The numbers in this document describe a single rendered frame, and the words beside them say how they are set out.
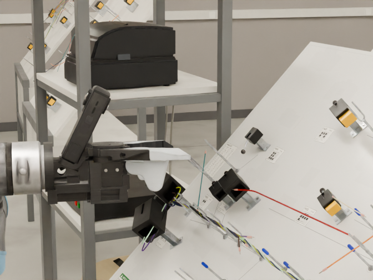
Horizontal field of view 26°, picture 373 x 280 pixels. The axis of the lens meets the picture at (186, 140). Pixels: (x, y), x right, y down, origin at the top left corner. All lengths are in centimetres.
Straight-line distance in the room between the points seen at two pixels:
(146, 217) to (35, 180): 110
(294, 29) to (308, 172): 769
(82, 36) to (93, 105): 119
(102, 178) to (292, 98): 132
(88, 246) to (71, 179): 131
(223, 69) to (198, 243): 57
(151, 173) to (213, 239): 109
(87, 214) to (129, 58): 48
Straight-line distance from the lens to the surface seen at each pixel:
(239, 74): 954
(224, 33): 248
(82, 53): 232
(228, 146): 245
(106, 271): 271
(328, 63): 241
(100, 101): 114
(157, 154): 110
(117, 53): 244
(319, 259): 186
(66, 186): 115
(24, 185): 114
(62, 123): 464
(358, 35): 1012
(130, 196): 253
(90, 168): 113
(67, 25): 691
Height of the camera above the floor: 185
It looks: 13 degrees down
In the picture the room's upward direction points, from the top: straight up
